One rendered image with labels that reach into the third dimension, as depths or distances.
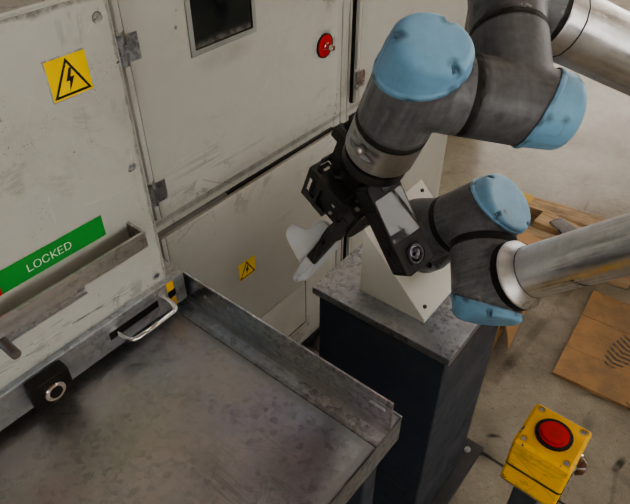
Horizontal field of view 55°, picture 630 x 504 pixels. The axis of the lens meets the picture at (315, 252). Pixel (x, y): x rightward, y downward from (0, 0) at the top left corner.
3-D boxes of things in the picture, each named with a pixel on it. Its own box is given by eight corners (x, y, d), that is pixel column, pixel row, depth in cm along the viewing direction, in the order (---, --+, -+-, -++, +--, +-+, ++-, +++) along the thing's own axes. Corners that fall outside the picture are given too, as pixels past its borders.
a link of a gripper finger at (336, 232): (317, 250, 75) (363, 201, 71) (326, 261, 74) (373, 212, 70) (298, 255, 70) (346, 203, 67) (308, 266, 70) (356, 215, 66)
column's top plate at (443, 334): (393, 220, 147) (394, 213, 145) (519, 275, 132) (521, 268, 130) (311, 293, 127) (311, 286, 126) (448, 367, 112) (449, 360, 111)
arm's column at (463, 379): (375, 407, 193) (395, 223, 146) (461, 459, 179) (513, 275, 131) (317, 476, 174) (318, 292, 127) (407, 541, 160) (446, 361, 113)
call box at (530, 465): (574, 471, 89) (595, 430, 82) (552, 512, 84) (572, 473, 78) (522, 440, 93) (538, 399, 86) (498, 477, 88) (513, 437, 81)
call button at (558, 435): (571, 437, 83) (575, 430, 82) (560, 457, 80) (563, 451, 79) (543, 421, 85) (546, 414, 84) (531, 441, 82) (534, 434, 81)
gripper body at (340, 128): (344, 169, 76) (372, 104, 66) (389, 219, 74) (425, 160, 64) (297, 196, 73) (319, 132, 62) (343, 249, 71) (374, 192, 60)
